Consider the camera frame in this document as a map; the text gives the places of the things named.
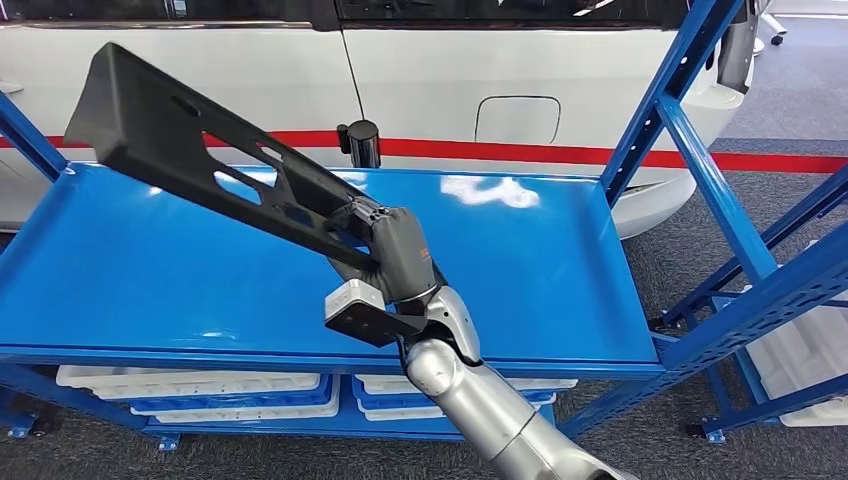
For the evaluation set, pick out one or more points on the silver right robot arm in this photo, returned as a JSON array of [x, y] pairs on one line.
[[477, 404]]

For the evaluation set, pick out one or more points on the black right camera bracket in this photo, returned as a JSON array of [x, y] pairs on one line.
[[371, 328]]

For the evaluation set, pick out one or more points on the white office chair base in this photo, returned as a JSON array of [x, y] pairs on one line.
[[774, 30]]

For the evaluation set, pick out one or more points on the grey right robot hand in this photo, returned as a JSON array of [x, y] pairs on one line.
[[404, 258]]

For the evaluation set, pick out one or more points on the black plastic plate frame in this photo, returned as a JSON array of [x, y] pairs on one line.
[[132, 119]]

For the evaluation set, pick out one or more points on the black stanchion post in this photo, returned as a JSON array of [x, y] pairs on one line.
[[363, 146]]

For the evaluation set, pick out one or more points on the white car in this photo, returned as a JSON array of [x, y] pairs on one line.
[[430, 79]]

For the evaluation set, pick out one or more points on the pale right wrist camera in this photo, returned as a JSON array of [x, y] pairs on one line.
[[354, 295]]

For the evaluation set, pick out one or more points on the red barrier belt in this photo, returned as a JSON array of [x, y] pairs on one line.
[[530, 154], [305, 138]]

